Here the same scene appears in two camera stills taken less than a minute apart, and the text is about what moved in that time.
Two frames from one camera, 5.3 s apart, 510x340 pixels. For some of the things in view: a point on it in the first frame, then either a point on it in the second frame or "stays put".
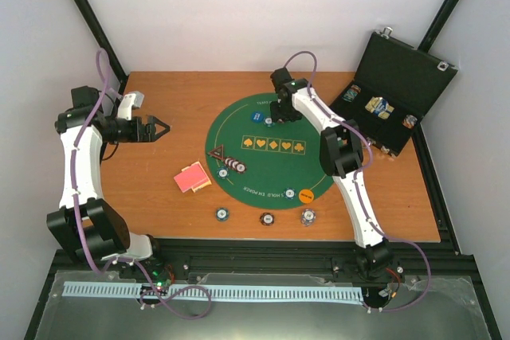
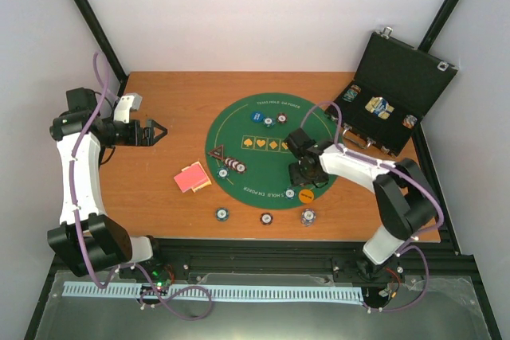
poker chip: (222, 214) stays put
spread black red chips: (240, 167) stays put
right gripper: (296, 115) → (296, 178)
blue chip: (268, 122) stays put
